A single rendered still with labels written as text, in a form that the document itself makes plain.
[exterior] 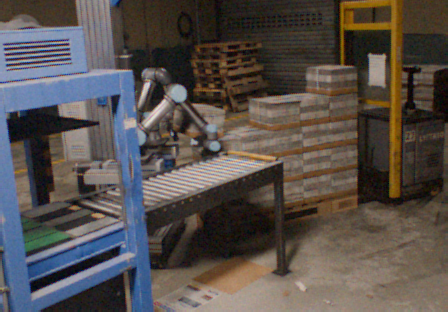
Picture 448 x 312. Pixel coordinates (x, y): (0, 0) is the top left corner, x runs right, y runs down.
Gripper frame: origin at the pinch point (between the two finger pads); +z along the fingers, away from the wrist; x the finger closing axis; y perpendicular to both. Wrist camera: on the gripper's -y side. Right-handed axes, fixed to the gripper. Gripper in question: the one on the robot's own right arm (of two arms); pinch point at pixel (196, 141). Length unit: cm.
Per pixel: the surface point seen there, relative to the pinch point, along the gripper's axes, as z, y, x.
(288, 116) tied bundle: -8, -7, -81
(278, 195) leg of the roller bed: -85, -29, -14
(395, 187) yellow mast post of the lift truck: -30, -101, -161
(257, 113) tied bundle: 15, -2, -66
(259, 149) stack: -7, -24, -48
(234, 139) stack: -6.9, -7.9, -28.7
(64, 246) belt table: -146, 25, 130
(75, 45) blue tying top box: -139, 107, 95
